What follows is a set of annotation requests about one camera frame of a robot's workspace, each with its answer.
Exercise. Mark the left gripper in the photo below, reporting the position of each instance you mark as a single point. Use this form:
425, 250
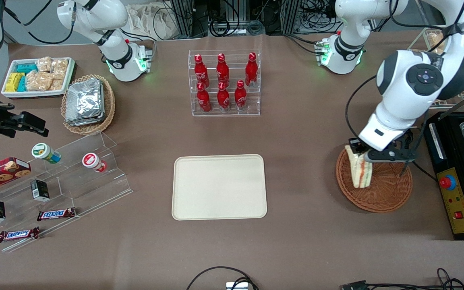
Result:
354, 143

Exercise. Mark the triangle sandwich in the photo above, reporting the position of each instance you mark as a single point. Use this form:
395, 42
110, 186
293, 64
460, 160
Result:
363, 173

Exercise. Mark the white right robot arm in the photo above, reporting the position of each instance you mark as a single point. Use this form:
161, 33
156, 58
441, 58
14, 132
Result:
113, 52

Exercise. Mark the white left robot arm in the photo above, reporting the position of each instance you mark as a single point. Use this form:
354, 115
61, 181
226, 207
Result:
397, 100

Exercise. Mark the white rectangular snack tray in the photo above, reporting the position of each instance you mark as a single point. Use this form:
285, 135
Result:
8, 66

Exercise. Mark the brown round wicker basket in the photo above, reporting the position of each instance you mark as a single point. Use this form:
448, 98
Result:
385, 193

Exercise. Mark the oval wicker basket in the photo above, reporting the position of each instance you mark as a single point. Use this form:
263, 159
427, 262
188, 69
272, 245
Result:
109, 104

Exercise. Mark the cream plastic serving tray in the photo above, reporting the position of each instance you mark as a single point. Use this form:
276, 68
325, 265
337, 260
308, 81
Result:
219, 187

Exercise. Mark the yellow snack pack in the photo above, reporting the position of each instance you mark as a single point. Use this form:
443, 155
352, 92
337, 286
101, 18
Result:
13, 81

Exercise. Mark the green lid yogurt cup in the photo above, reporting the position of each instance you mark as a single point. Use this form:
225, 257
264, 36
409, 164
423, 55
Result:
43, 152

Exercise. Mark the teal snack pack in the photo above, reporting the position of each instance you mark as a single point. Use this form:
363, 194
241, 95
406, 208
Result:
22, 84
26, 67

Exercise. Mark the clear bag puffed snack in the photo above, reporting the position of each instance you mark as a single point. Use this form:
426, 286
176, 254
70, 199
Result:
434, 40
57, 84
38, 81
59, 67
44, 63

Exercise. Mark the red cookie box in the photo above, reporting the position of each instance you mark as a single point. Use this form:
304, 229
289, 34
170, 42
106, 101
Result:
2, 173

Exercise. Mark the red lid yogurt cup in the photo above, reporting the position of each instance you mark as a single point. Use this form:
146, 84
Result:
92, 160

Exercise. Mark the clear acrylic stepped shelf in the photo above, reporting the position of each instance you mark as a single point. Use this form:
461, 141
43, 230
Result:
75, 189

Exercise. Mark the snickers chocolate bar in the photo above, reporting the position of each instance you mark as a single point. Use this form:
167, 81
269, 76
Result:
56, 214
18, 234

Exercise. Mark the black machine yellow panel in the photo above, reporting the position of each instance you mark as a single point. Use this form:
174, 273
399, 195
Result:
455, 201

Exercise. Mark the red cola bottle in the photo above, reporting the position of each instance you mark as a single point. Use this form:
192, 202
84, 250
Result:
223, 98
222, 70
251, 70
204, 100
201, 72
240, 96

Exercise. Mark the clear acrylic bottle rack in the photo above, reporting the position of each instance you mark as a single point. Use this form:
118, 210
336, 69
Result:
232, 113

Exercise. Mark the beige cloth bag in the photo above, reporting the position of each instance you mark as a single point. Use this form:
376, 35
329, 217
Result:
149, 20

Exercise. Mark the small silver device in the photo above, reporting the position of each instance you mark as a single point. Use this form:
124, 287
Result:
237, 286

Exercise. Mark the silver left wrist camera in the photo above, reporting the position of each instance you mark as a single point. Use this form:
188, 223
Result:
393, 155

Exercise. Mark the aluminium frame post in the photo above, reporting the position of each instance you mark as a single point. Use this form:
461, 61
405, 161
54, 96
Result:
290, 16
183, 18

